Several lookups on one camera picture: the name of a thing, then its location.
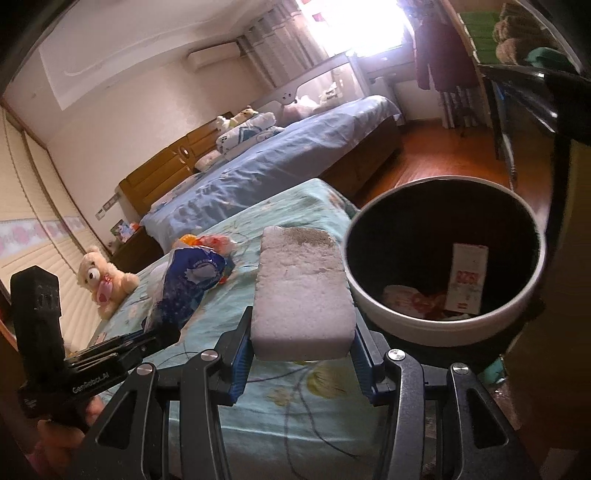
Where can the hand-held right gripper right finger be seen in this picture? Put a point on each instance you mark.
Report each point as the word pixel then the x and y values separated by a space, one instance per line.
pixel 364 369

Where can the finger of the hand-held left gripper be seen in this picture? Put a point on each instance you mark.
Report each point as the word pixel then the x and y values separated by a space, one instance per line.
pixel 157 339

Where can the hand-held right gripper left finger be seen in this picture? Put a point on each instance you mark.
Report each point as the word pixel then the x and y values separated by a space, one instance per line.
pixel 240 369

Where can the blue snack bag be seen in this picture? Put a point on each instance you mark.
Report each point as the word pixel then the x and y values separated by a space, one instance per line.
pixel 189 277

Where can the white red plastic wrapper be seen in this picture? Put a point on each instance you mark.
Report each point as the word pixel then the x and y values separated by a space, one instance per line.
pixel 411 300

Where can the white foam block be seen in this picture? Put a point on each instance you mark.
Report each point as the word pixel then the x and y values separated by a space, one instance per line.
pixel 300 295

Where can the orange red clear wrapper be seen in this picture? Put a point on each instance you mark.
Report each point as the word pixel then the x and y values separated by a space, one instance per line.
pixel 217 242

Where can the red white carton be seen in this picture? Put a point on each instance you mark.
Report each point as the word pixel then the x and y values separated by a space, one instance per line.
pixel 466 277

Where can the black white-rimmed trash bin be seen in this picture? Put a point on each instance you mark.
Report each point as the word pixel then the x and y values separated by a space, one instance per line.
pixel 415 221

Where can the person's left hand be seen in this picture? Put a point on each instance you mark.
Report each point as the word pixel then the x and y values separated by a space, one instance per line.
pixel 60 447

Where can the white sliding wardrobe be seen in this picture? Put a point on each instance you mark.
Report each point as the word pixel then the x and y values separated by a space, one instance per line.
pixel 41 258

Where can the green floral cloth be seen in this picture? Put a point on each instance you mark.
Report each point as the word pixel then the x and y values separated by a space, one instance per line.
pixel 221 295

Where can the cream teddy bear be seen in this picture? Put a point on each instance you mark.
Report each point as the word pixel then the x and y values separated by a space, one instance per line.
pixel 92 272

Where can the wooden nightstand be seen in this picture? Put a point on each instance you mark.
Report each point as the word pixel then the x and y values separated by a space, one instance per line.
pixel 138 251

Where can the wooden headboard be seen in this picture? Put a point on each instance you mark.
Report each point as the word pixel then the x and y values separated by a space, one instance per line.
pixel 157 184

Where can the small pink pillow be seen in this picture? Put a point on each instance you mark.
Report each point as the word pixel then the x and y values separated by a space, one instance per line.
pixel 207 160

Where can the bed with blue sheet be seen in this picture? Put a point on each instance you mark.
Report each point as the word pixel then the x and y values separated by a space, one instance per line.
pixel 277 152

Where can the panda print pillow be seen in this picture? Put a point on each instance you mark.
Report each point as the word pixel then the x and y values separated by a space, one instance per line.
pixel 249 134

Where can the white yellow plush toy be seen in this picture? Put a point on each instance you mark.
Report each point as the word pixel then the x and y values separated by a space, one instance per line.
pixel 235 117

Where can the pink plush toy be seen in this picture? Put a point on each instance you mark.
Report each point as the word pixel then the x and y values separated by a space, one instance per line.
pixel 300 107

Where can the grey striped curtain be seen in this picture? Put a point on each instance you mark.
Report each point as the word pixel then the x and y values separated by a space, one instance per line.
pixel 281 41
pixel 457 108

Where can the white air conditioner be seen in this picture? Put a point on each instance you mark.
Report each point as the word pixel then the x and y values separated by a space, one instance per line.
pixel 214 54

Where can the black desk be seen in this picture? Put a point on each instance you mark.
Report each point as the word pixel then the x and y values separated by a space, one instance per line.
pixel 526 87

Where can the dark red coat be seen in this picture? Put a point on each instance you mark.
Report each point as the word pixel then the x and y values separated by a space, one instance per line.
pixel 438 50

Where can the bright window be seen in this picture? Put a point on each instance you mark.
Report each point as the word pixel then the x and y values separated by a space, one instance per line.
pixel 364 27

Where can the stack of green boxes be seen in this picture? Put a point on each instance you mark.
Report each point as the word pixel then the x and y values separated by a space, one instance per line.
pixel 478 34

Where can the teal cloth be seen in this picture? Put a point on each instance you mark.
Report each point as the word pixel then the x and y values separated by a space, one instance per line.
pixel 551 60

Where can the brown plush toy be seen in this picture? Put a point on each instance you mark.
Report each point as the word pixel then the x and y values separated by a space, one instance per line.
pixel 515 37

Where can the photo frame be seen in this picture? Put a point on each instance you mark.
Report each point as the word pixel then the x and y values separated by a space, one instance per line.
pixel 120 230

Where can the wall switch panel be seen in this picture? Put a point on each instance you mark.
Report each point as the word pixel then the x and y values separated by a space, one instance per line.
pixel 107 206

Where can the grey bed guard rail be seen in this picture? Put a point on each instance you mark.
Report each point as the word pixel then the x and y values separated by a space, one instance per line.
pixel 295 90

